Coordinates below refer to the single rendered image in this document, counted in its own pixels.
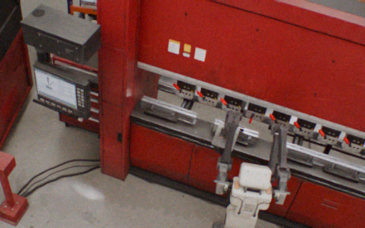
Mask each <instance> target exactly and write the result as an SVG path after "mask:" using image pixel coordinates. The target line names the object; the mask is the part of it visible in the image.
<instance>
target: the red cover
mask: <svg viewBox="0 0 365 228"><path fill-rule="evenodd" d="M212 1H217V2H220V3H224V4H228V5H229V6H233V7H235V8H239V9H243V10H247V11H251V12H254V13H258V14H261V15H265V16H267V17H271V18H275V19H278V20H282V21H285V22H289V23H293V24H296V25H298V26H301V27H305V28H308V29H312V30H316V31H320V32H324V33H326V34H328V35H332V36H335V37H339V38H342V39H346V40H350V41H354V42H355V43H358V44H362V45H365V18H363V17H361V16H356V15H352V14H350V13H345V12H342V11H339V10H337V9H333V8H329V7H325V6H321V5H318V4H314V3H312V2H310V1H305V0H212Z"/></svg>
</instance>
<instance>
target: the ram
mask: <svg viewBox="0 0 365 228"><path fill-rule="evenodd" d="M169 40H173V41H176V42H180V46H179V54H176V53H172V52H170V51H169ZM184 44H187V45H191V51H190V53H188V52H185V51H184ZM196 47H197V48H202V49H203V50H206V51H207V52H206V56H205V62H203V61H202V60H197V59H194V56H195V48H196ZM183 53H188V54H190V56H189V57H187V56H183ZM138 62H140V63H144V64H147V65H150V66H153V67H157V68H161V69H163V70H168V71H170V72H174V73H178V74H179V75H182V76H185V77H189V78H192V79H195V80H200V81H202V82H206V83H209V84H213V85H215V86H217V87H221V88H224V89H227V90H230V91H234V92H238V93H241V94H244V95H247V96H249V97H252V98H255V99H260V100H263V101H266V102H268V103H272V104H276V105H279V106H283V107H285V108H287V109H290V110H294V111H297V112H300V113H304V114H307V115H310V116H313V117H317V118H321V119H323V120H327V121H328V122H332V123H334V124H338V125H342V126H344V127H348V128H350V129H354V130H358V131H361V132H365V45H362V44H358V43H355V42H354V41H350V40H346V39H342V38H339V37H335V36H332V35H328V34H326V33H324V32H320V31H316V30H312V29H309V28H305V27H301V26H298V25H296V24H293V23H289V22H285V21H282V20H278V19H275V18H271V17H267V16H265V15H261V14H258V13H254V12H251V11H247V10H244V9H239V8H235V7H233V6H229V5H228V4H224V3H220V2H217V1H212V0H141V11H140V25H139V39H138ZM137 67H138V68H143V69H145V70H149V71H151V72H156V73H158V74H160V75H164V76H167V77H170V78H173V79H177V80H181V81H183V82H187V83H190V84H194V85H196V86H198V87H202V88H205V89H208V90H212V91H215V92H219V93H222V94H226V95H228V96H232V97H233V98H237V99H240V100H243V101H248V102H250V103H253V104H257V105H261V106H264V107H267V108H268V109H271V110H275V111H279V112H281V113H285V114H287V115H292V116H294V117H298V118H302V119H304V120H307V121H309V122H313V123H315V124H319V125H323V126H325V127H329V128H332V129H336V130H339V131H342V132H346V133H348V134H352V135H354V136H359V137H360V138H363V139H365V136H364V135H361V134H356V133H354V132H351V131H348V130H344V129H341V128H338V127H334V126H332V125H328V124H326V123H321V122H318V121H316V120H313V119H311V118H307V117H303V116H300V115H297V114H294V113H290V112H287V111H284V110H280V109H277V108H276V107H273V106H269V105H266V104H263V103H258V102H256V101H252V100H249V99H245V98H242V97H239V96H237V95H234V94H231V93H228V92H224V91H220V90H218V89H214V88H211V87H207V86H205V85H203V84H199V83H196V82H192V81H190V80H186V79H182V78H179V77H175V76H172V75H169V74H167V73H164V72H160V71H158V70H154V69H150V68H147V67H145V66H140V65H137Z"/></svg>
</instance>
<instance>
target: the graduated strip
mask: <svg viewBox="0 0 365 228"><path fill-rule="evenodd" d="M138 65H140V66H144V67H147V68H150V69H154V70H158V71H160V72H164V73H167V74H169V75H172V76H175V77H179V78H182V79H186V80H190V81H192V82H196V83H199V84H203V85H205V86H207V87H211V88H214V89H218V90H220V91H224V92H228V93H231V94H234V95H237V96H239V97H242V98H245V99H249V100H252V101H256V102H258V103H263V104H265V105H269V106H273V107H276V108H277V109H280V110H284V111H287V112H290V113H294V114H297V115H300V116H303V117H307V118H311V119H313V120H316V121H318V122H321V123H324V124H328V125H332V126H334V127H338V128H341V129H344V130H348V131H351V132H354V133H356V134H361V135H364V136H365V132H361V131H358V130H354V129H350V128H348V127H344V126H342V125H338V124H335V123H332V122H328V121H327V120H323V119H321V118H317V117H313V116H310V115H307V114H304V113H300V112H297V111H294V110H290V109H287V108H285V107H283V106H279V105H276V104H272V103H268V102H266V101H263V100H260V99H255V98H252V97H249V96H247V95H244V94H241V93H238V92H234V91H230V90H227V89H224V88H221V87H217V86H215V85H213V84H209V83H206V82H202V81H200V80H195V79H192V78H189V77H185V76H182V75H179V74H178V73H174V72H170V71H168V70H163V69H161V68H157V67H154V66H150V65H147V64H144V63H140V62H138Z"/></svg>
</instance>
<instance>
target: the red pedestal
mask: <svg viewBox="0 0 365 228"><path fill-rule="evenodd" d="M15 166H16V161H15V157H14V156H12V155H9V154H6V153H5V152H3V151H0V181H1V185H2V188H3V193H4V196H5V200H4V201H3V202H2V204H1V206H0V220H1V221H3V222H6V223H8V224H11V225H13V226H14V227H16V225H17V224H18V223H19V221H20V219H21V218H22V216H23V214H24V213H25V212H26V210H27V208H28V207H29V206H30V205H29V204H28V201H27V198H26V197H24V196H21V195H18V194H15V193H12V192H11V188H10V184H9V180H8V176H9V174H10V173H11V172H12V171H13V169H14V168H15Z"/></svg>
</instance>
